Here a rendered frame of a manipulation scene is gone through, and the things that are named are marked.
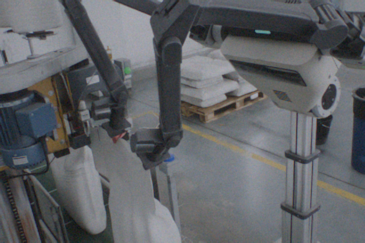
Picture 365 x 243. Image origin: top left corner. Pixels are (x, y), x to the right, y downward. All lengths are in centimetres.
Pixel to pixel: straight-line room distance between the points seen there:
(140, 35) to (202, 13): 565
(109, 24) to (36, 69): 415
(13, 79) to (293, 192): 114
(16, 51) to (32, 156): 301
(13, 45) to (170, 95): 346
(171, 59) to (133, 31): 555
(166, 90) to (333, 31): 41
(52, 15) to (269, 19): 73
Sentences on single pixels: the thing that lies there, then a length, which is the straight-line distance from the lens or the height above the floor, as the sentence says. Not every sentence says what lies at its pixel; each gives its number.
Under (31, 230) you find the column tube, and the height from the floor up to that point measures 69.
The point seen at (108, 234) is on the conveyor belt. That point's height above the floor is 38.
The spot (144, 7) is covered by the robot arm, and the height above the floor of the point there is 156.
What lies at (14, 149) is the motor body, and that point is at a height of 117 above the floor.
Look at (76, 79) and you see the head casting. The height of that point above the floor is 130.
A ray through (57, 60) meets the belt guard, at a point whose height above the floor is 141.
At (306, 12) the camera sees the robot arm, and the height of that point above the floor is 155.
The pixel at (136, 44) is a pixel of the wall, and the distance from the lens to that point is 636.
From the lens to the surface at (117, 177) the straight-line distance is 163.
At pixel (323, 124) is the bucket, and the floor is 23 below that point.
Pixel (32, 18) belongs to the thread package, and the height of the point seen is 157.
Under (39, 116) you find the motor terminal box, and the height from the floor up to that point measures 128.
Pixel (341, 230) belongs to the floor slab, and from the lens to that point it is 273.
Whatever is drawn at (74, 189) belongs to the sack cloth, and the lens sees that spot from 203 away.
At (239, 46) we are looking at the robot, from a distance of 131.
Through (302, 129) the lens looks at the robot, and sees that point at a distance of 148.
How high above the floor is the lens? 166
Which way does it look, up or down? 22 degrees down
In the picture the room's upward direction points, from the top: 6 degrees counter-clockwise
